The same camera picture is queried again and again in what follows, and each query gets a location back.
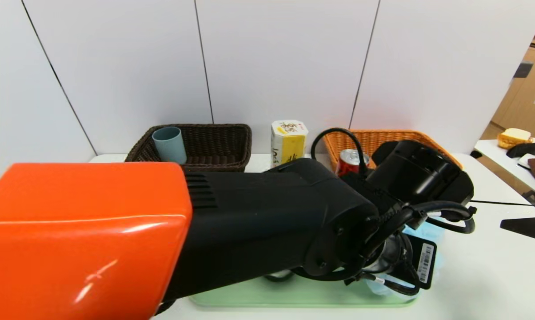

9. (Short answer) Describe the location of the black left camera cable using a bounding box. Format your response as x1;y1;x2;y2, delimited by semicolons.
311;128;370;176

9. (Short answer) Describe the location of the dark brown wicker basket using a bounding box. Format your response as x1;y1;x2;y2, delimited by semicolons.
125;124;253;173

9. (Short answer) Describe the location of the black cloth item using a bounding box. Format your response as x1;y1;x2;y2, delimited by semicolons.
506;142;535;159

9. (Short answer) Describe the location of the white side table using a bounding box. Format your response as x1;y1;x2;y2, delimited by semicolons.
474;139;535;209

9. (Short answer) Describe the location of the light green plastic tray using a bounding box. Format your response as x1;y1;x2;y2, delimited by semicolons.
190;276;418;308

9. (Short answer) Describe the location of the glass mug with black handle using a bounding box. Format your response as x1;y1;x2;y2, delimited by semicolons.
264;270;295;283

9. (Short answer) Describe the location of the yellow bread loaf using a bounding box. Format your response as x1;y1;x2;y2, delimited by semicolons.
497;129;532;150

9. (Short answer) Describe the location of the orange wicker basket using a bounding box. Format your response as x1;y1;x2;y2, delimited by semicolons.
323;129;463;172

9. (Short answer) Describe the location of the blue-grey plastic cup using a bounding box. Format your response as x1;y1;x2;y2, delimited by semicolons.
152;127;188;165

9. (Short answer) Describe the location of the wooden cabinet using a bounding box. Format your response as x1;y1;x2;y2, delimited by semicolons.
490;4;535;139

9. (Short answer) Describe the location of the red cola can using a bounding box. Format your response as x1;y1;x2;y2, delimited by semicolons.
336;149;370;177

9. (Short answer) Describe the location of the light blue bath pouf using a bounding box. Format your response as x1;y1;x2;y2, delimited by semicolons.
366;220;447;297

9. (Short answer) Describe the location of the tall yellow snack box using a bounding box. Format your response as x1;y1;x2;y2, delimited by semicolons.
271;120;309;168

